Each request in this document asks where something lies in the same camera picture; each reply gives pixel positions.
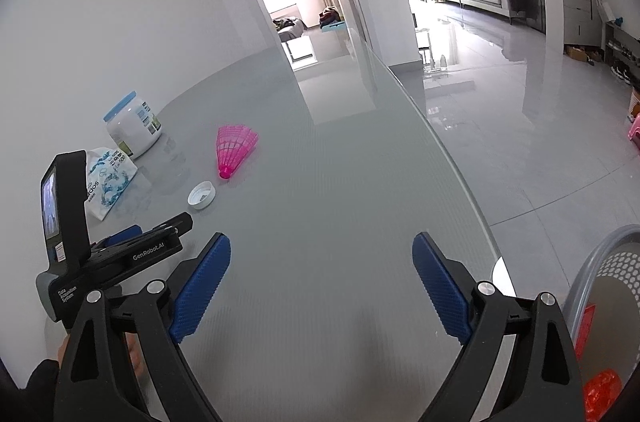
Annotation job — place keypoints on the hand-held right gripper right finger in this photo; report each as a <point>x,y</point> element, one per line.
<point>440,287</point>

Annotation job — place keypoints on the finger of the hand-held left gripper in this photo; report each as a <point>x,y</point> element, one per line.
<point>172,223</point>
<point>120,236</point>

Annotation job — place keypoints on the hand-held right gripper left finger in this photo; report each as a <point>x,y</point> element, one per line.
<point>200,292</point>

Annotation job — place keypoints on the grey perforated plastic basket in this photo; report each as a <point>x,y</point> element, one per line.
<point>582,274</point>

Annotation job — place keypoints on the red plastic net bag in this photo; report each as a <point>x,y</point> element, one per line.
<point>602,394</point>

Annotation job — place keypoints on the person's left hand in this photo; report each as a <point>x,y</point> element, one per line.
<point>135,352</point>

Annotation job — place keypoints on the white bottle cap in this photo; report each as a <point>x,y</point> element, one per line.
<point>200,191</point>

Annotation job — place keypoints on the white and blue tissue pack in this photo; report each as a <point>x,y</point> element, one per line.
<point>107,182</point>

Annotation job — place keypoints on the pink plastic shuttlecock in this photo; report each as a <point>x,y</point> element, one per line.
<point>235,147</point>

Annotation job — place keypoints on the white jar with blue lid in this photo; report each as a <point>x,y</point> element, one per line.
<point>132,127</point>

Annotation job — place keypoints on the bed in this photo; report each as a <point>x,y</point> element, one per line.
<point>291,30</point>

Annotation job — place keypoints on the pink plastic stool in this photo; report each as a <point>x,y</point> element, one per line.
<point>636,130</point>

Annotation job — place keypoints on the cardboard box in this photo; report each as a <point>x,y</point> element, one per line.
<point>577,53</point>

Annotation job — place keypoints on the shoe rack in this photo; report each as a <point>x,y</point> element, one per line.
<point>620,47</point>

